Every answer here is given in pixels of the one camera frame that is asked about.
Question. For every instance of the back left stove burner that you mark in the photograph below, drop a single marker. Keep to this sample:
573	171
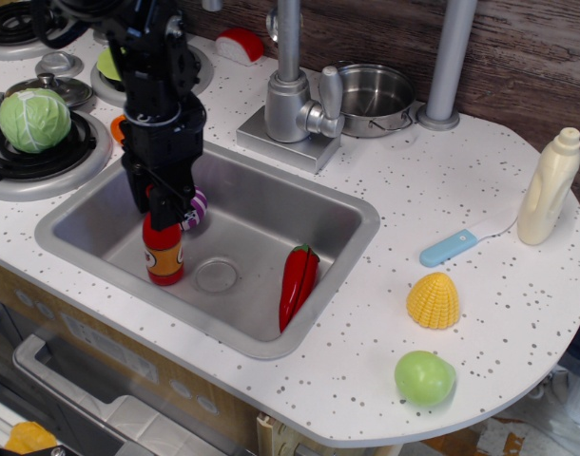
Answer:
25	31

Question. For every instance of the red ketchup bottle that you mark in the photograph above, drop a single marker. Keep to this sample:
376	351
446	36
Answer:
164	258

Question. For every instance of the silver toy sink basin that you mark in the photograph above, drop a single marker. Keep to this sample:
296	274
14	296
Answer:
233	259

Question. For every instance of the purple striped toy onion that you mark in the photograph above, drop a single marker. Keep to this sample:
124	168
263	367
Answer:
196	215

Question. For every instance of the yellow toy corn piece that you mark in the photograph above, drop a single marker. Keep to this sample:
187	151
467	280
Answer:
433	302

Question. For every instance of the green toy cabbage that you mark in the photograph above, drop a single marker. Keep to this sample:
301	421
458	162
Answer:
34	119

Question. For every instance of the red white toy radish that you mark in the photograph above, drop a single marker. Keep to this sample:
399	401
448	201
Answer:
239	45

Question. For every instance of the yellow toy item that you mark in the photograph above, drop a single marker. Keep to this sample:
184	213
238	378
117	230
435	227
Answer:
28	437

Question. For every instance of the front left stove burner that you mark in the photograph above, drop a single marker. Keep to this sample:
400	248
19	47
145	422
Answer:
80	156

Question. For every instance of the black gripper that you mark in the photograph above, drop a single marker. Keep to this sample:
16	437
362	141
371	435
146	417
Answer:
158	155

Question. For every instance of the lime green plate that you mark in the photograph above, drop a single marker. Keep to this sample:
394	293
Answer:
107	67

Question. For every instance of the grey stove knob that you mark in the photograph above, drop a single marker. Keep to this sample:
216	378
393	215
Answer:
60	64

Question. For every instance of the steel pot lid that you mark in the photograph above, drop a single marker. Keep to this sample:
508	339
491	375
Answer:
72	91

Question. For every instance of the grey support pole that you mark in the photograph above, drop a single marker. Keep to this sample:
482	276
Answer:
439	113

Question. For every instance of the cream plastic bottle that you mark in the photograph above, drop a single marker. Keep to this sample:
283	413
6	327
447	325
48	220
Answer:
551	182

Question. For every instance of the red toy chili pepper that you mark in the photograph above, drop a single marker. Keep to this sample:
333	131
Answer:
298	281

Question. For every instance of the grey oven door handle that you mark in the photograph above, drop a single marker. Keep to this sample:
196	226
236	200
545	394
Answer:
109	412

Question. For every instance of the stainless steel pot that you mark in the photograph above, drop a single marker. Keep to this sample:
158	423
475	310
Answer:
377	100

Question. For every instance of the orange toy carrot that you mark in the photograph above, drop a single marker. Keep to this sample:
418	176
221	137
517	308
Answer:
115	129

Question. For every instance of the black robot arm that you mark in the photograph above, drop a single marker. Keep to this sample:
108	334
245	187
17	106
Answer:
149	48

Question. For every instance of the green toy apple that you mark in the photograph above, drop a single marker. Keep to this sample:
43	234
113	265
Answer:
423	378

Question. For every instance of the grey toy faucet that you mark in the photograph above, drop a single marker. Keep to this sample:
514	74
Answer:
292	127

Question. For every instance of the blue handled toy knife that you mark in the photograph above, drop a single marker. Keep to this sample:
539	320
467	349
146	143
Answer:
465	239

